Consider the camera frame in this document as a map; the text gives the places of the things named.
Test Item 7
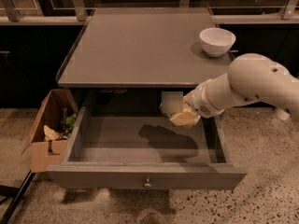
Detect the metal window frame rail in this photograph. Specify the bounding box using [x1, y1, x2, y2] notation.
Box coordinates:
[0, 0, 299, 24]

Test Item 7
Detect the grey cabinet with top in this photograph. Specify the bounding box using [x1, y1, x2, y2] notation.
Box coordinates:
[57, 7, 232, 112]

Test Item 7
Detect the round metal drawer knob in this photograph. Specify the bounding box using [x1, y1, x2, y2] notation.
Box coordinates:
[143, 178, 152, 189]

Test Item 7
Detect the crushed 7up soda can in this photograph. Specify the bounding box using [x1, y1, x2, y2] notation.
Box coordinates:
[159, 91, 202, 129]

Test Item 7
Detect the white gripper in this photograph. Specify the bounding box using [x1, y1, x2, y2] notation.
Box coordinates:
[170, 79, 223, 126]

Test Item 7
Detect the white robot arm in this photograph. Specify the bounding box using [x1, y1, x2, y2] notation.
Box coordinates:
[170, 53, 299, 127]

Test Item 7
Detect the white ceramic bowl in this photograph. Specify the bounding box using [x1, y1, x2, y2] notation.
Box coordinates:
[199, 28, 236, 57]

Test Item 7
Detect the brown cardboard box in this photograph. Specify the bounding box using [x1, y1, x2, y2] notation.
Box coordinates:
[22, 89, 74, 173]

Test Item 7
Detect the black floor bar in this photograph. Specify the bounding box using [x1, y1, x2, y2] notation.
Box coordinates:
[0, 171, 35, 224]

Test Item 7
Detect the open grey top drawer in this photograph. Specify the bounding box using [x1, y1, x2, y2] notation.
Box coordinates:
[47, 107, 247, 190]

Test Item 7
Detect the crumpled beige paper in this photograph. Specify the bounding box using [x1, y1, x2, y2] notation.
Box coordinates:
[43, 125, 60, 141]

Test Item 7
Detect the green plastic item in box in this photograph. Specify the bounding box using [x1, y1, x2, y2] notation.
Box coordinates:
[65, 114, 77, 133]

